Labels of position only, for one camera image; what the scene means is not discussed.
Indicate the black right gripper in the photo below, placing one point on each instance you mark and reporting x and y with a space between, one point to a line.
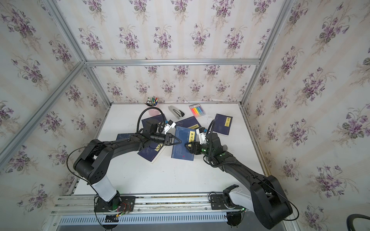
194 144

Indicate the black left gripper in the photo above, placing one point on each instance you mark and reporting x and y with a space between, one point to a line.
167 138

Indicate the blue book yellow label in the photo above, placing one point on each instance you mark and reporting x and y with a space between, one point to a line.
222 124

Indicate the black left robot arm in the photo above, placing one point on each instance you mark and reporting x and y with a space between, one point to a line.
93 163

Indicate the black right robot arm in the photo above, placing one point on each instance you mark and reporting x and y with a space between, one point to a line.
264 195

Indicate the blue book under left arm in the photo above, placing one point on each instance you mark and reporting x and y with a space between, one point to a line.
152 152

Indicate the grey black stapler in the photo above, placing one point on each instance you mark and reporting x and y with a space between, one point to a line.
176 112

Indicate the colourful highlighter pack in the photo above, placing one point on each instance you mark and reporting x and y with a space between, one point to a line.
197 110

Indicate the pens in cup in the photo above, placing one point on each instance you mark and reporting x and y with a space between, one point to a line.
152 102

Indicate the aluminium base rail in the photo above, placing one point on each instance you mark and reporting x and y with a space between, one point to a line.
144 209

